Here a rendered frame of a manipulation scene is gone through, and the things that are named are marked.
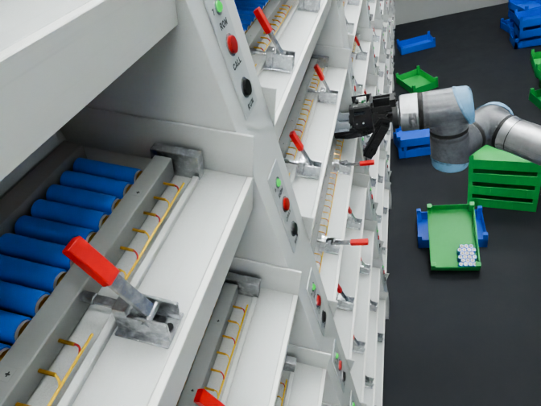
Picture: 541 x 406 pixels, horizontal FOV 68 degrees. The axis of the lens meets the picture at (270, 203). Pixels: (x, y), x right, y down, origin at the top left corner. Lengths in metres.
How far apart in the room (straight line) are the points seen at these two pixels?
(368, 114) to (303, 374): 0.63
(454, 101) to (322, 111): 0.32
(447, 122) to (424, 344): 1.01
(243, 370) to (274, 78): 0.38
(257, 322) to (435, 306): 1.43
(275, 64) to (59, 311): 0.44
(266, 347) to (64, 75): 0.37
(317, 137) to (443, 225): 1.34
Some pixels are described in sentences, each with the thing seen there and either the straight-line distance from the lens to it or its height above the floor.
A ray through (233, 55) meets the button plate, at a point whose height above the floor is 1.44.
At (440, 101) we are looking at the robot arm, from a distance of 1.04.
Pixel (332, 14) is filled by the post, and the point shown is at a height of 1.27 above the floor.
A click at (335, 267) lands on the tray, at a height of 0.94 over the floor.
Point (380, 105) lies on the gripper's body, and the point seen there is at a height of 1.05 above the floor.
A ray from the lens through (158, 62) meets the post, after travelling 0.38.
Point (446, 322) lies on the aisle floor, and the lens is 1.85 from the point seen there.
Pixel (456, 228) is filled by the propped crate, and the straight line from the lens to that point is 2.07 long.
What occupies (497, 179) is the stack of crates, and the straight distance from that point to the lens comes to 2.19.
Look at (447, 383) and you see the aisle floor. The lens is 1.73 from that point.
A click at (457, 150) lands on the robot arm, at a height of 0.93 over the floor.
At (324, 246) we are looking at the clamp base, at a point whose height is 0.95.
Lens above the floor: 1.56
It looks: 38 degrees down
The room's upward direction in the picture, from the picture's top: 20 degrees counter-clockwise
